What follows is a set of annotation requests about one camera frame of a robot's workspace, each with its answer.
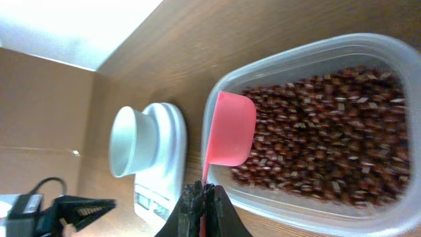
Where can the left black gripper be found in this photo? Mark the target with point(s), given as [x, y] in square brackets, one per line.
[27, 219]

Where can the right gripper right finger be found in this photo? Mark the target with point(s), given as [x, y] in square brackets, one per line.
[221, 218]

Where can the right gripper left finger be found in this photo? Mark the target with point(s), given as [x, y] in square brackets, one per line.
[185, 219]

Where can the pink plastic scoop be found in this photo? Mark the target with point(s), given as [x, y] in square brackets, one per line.
[231, 135]

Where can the white digital kitchen scale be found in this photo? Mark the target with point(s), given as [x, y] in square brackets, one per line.
[158, 188]

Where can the white round bowl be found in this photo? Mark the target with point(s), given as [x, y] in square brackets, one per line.
[133, 142]

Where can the clear plastic bean container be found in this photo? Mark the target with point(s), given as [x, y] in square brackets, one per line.
[376, 51]

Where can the red beans in container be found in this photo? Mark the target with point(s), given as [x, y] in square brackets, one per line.
[336, 137]

